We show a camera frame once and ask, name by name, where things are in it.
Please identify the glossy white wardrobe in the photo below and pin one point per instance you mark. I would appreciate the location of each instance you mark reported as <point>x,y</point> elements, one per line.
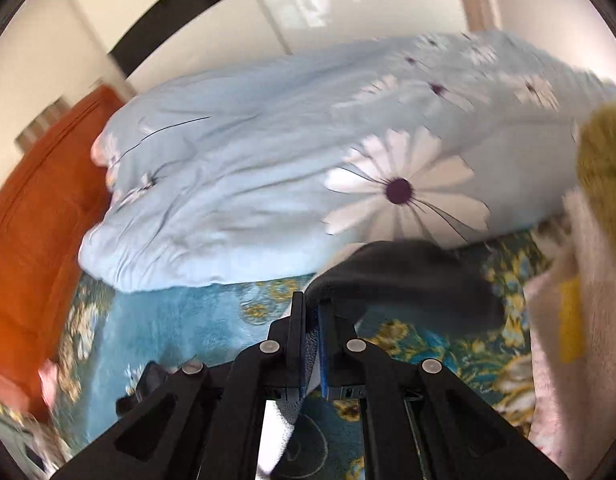
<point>308,0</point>

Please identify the olive green fluffy cloth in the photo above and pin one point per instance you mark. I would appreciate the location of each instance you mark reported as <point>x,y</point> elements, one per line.
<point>605,155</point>

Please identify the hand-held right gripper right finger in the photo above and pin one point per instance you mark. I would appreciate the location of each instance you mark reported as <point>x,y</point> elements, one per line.
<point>324,352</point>

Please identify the teal floral blanket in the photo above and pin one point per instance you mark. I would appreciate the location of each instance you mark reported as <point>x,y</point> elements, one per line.
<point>188,320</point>

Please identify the orange wooden headboard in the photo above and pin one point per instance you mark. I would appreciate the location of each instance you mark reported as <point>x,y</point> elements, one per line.
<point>33,240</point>

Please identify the pale pink fleece cloth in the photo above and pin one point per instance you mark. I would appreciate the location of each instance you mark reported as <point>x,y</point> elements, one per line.
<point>588,360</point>

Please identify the light blue daisy duvet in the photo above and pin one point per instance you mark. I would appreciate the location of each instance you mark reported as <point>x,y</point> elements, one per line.
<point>248,175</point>

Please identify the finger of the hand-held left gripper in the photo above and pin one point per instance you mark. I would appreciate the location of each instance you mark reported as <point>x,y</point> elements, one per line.
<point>145,385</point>

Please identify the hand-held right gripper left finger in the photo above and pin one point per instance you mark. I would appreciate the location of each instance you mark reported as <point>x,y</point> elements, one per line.
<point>299,345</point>

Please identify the dark grey fleece garment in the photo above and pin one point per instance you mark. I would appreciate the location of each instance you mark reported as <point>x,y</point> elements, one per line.
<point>413,280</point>

